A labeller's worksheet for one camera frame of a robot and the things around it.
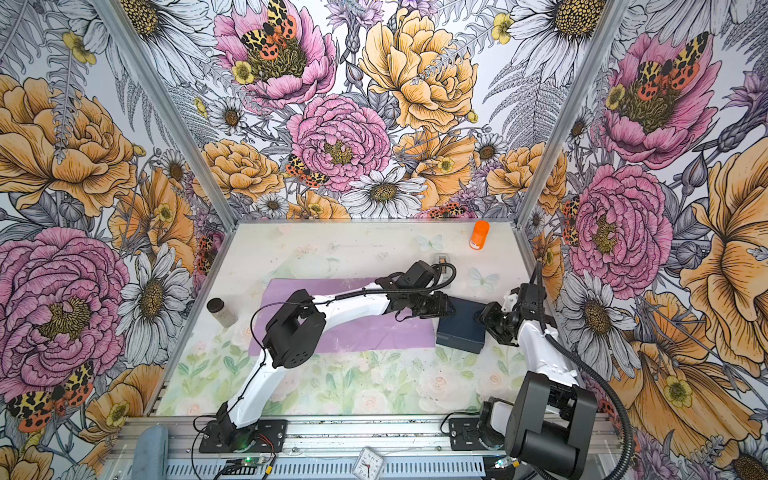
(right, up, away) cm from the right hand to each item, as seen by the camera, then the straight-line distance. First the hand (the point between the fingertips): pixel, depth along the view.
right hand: (477, 325), depth 86 cm
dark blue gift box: (-5, -1, 0) cm, 5 cm away
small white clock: (-29, -27, -17) cm, 44 cm away
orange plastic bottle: (+7, +27, +22) cm, 35 cm away
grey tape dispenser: (-7, +18, +19) cm, 27 cm away
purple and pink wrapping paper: (-31, -4, +8) cm, 32 cm away
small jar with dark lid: (-74, +3, +2) cm, 74 cm away
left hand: (-8, +1, +2) cm, 8 cm away
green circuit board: (-57, -28, -15) cm, 65 cm away
